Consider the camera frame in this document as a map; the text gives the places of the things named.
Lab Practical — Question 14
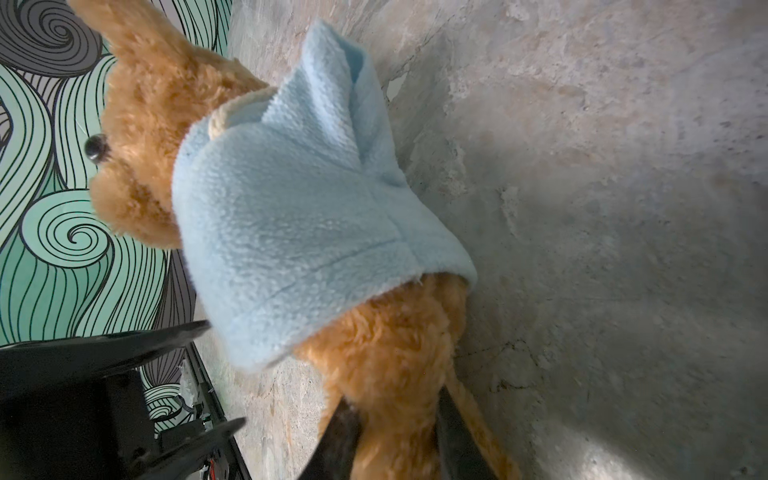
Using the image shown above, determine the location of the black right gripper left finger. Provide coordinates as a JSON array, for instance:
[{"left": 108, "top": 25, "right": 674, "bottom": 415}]
[{"left": 298, "top": 398, "right": 362, "bottom": 480}]

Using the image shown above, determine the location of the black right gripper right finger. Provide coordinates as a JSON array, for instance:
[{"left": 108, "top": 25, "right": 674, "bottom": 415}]
[{"left": 435, "top": 387, "right": 497, "bottom": 480}]

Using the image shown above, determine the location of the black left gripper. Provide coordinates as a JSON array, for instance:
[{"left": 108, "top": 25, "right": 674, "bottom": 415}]
[{"left": 1, "top": 320, "right": 247, "bottom": 480}]

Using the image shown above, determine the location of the light blue bear hoodie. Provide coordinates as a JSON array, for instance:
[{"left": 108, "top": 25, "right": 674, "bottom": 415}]
[{"left": 171, "top": 21, "right": 477, "bottom": 368}]

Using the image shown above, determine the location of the brown teddy bear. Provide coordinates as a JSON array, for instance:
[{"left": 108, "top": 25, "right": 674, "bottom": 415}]
[{"left": 72, "top": 1, "right": 520, "bottom": 479}]

